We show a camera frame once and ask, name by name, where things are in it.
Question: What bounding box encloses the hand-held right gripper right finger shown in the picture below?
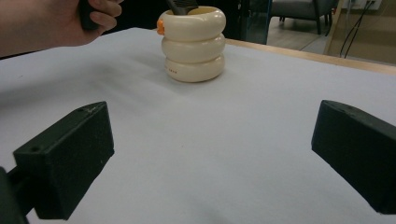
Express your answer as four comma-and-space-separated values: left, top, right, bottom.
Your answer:
311, 100, 396, 216

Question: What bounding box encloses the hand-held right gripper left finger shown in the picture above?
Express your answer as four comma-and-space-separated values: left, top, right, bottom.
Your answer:
13, 101, 115, 221

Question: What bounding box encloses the cream ribbed cup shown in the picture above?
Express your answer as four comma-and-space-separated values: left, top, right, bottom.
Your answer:
156, 6, 227, 84

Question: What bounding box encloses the white table cover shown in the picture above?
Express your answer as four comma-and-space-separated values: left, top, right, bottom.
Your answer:
0, 27, 396, 224

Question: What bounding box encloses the grey chair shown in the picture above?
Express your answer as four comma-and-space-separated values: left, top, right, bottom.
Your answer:
270, 0, 340, 35

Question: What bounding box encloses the dark panel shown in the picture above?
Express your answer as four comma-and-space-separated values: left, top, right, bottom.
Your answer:
239, 0, 274, 46

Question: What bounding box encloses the black hanging cable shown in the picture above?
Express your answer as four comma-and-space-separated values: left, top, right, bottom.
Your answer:
338, 0, 375, 60

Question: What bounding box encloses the white wall socket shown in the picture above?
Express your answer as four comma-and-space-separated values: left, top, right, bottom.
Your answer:
350, 0, 383, 11

